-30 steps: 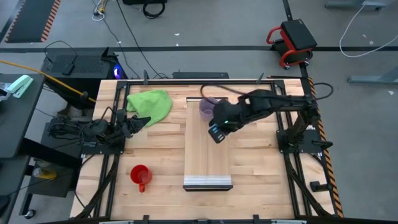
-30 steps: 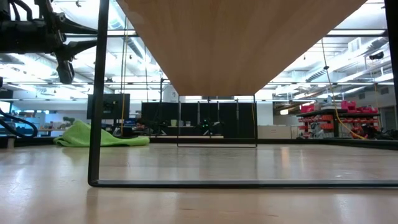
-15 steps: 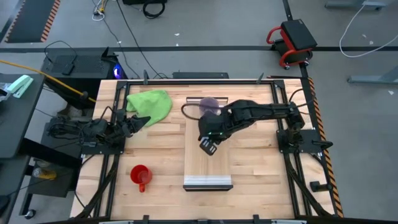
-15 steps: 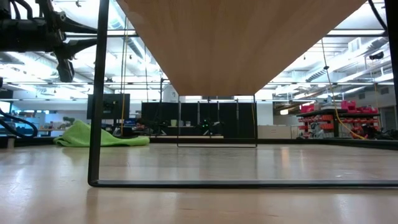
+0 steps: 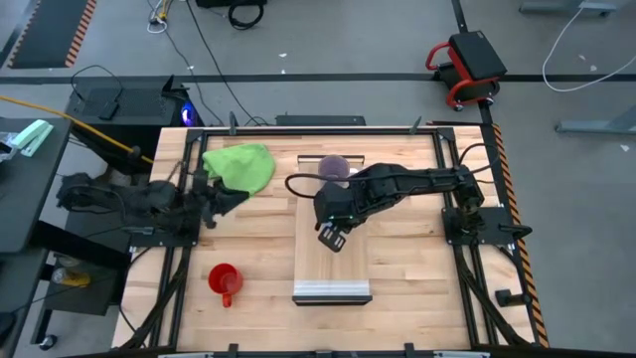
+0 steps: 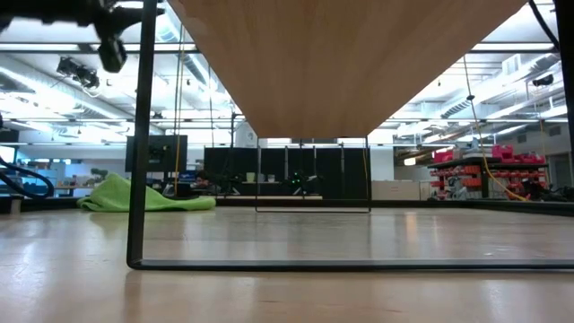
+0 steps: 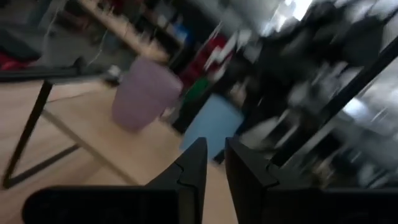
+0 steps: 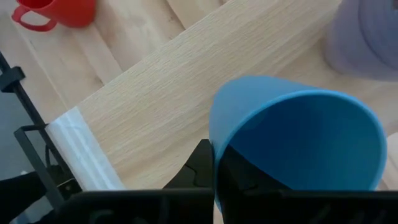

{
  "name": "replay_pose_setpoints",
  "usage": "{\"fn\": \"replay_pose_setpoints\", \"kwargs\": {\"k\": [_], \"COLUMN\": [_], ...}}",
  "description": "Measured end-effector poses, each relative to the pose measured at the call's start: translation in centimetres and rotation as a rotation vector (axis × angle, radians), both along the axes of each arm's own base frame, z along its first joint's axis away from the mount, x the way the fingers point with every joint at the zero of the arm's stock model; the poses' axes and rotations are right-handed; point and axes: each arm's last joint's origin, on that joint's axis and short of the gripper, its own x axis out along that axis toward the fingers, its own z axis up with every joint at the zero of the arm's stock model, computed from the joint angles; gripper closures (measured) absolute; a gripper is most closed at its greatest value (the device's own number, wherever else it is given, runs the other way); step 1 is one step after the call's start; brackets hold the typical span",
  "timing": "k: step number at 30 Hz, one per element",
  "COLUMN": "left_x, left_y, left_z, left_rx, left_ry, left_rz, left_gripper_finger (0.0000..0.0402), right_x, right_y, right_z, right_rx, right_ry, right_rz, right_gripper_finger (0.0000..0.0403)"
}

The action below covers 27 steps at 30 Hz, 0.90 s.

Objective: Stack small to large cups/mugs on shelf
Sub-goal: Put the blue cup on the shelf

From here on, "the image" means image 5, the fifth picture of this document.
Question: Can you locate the black desk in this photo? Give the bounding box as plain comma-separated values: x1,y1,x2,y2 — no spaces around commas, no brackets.
0,116,74,255

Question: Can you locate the red mug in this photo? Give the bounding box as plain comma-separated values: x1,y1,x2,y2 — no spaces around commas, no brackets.
207,262,244,309

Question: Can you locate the black low stand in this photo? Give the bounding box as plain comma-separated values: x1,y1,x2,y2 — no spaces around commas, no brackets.
29,196,133,344

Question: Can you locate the mint green stapler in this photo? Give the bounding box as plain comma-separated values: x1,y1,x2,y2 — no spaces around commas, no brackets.
10,118,55,158

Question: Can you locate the black coiled cable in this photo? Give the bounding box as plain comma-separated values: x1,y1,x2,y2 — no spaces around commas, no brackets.
227,2,267,31

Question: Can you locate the black clamp knob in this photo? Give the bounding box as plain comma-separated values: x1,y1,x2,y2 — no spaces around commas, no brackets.
495,288,533,308

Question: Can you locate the red black rolling stool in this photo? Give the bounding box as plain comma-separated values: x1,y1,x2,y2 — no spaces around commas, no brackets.
424,30,509,111

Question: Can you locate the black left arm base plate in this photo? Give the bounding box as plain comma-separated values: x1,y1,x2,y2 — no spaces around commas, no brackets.
129,229,200,249

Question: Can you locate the white yellow cable bundle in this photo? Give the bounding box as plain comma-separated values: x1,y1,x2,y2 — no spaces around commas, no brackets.
146,0,175,35

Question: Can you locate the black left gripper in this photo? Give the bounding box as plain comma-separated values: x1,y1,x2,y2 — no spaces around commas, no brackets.
190,168,250,231

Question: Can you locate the purple mug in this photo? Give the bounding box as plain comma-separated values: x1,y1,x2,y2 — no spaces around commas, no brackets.
317,154,360,190

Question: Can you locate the wooden shelf board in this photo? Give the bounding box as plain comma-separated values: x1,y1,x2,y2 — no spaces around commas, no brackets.
291,153,374,306

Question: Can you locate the black computer tower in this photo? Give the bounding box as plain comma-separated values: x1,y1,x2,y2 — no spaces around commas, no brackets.
66,75,205,175

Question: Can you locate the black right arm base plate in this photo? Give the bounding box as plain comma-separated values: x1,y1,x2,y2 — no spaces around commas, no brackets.
441,206,534,246

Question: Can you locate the white floor cable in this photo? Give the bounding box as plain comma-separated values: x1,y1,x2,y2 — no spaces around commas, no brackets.
541,4,636,93

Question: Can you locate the black mat orange edge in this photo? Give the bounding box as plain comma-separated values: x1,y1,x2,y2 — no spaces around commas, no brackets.
7,0,98,70

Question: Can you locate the black floor cable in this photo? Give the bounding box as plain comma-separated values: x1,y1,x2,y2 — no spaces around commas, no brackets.
185,0,263,126
146,0,225,125

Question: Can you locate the black metal table frame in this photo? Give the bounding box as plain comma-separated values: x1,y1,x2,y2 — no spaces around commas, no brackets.
118,126,543,350

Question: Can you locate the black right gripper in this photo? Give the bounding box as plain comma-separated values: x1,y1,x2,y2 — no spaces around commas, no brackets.
312,184,368,255

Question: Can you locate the black power strip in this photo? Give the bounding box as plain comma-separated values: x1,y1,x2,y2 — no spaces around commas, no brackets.
274,114,368,127

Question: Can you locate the green cloth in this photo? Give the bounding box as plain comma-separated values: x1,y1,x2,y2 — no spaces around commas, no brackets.
201,142,277,198

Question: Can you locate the small black box with cable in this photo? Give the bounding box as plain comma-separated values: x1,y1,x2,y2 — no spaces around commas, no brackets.
70,64,125,122

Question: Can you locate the orange black hazard strip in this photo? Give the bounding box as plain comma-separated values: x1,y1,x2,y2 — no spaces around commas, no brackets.
491,123,551,348

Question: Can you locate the grey metal floor foot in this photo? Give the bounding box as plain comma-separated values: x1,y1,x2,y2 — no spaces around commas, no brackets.
555,106,636,135
519,0,620,16

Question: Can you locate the yellow bottle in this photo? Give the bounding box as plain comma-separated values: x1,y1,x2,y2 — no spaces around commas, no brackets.
52,267,92,288

